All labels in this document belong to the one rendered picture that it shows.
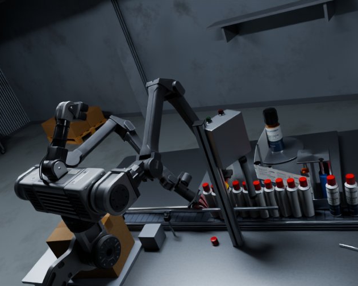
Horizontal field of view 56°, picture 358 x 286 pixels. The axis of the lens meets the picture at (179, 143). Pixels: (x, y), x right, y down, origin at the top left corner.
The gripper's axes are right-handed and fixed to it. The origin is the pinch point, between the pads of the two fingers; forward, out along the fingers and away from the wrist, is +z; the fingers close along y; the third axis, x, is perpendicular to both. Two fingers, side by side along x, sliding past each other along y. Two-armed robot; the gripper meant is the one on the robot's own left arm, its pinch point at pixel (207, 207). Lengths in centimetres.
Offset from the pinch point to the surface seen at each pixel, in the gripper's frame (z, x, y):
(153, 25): -140, 99, 373
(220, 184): -9.9, -31.7, -16.8
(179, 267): 1.6, 13.7, -31.1
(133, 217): -26.0, 41.8, 0.8
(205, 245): 8.1, 6.1, -17.3
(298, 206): 28.3, -37.2, -4.0
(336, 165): 45, -47, 36
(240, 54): -9, 42, 341
